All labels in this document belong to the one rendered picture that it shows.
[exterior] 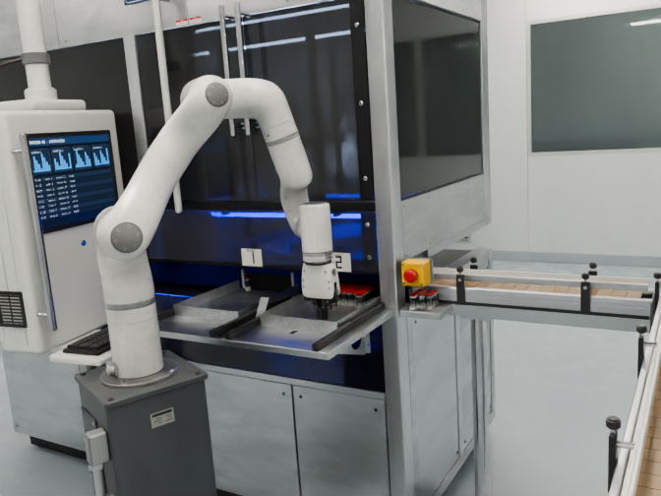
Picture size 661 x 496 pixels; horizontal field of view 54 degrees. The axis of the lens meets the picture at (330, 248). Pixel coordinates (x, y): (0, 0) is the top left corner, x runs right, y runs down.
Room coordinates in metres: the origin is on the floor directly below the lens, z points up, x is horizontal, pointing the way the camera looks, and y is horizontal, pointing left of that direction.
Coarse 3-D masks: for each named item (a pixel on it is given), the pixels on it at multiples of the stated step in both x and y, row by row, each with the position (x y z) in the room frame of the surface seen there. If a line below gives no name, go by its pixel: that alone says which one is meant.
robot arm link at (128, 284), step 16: (96, 224) 1.53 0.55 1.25; (96, 240) 1.54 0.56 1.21; (96, 256) 1.60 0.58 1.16; (144, 256) 1.62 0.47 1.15; (112, 272) 1.55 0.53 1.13; (128, 272) 1.55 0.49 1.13; (144, 272) 1.57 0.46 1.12; (112, 288) 1.51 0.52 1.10; (128, 288) 1.51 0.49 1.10; (144, 288) 1.53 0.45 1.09; (112, 304) 1.51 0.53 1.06; (128, 304) 1.50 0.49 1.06; (144, 304) 1.52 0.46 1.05
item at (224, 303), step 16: (224, 288) 2.23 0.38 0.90; (240, 288) 2.30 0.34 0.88; (288, 288) 2.12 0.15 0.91; (176, 304) 2.02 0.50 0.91; (192, 304) 2.08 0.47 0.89; (208, 304) 2.11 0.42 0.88; (224, 304) 2.10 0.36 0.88; (240, 304) 2.08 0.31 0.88; (256, 304) 1.96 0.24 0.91; (224, 320) 1.91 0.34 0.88
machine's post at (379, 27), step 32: (384, 0) 1.91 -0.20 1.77; (384, 32) 1.91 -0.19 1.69; (384, 64) 1.91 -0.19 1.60; (384, 96) 1.91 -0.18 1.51; (384, 128) 1.91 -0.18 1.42; (384, 160) 1.91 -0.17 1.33; (384, 192) 1.92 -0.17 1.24; (384, 224) 1.92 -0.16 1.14; (384, 256) 1.92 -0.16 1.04; (384, 288) 1.93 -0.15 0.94; (384, 352) 1.93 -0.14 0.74
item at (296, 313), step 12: (288, 300) 1.97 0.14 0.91; (300, 300) 2.03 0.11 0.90; (372, 300) 1.90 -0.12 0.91; (264, 312) 1.86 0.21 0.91; (276, 312) 1.91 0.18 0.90; (288, 312) 1.95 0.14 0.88; (300, 312) 1.94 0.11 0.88; (312, 312) 1.93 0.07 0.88; (336, 312) 1.92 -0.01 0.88; (348, 312) 1.91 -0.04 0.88; (360, 312) 1.83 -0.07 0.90; (264, 324) 1.84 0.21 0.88; (276, 324) 1.81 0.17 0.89; (288, 324) 1.79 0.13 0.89; (300, 324) 1.77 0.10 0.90; (312, 324) 1.75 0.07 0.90; (324, 324) 1.73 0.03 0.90; (336, 324) 1.71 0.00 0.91
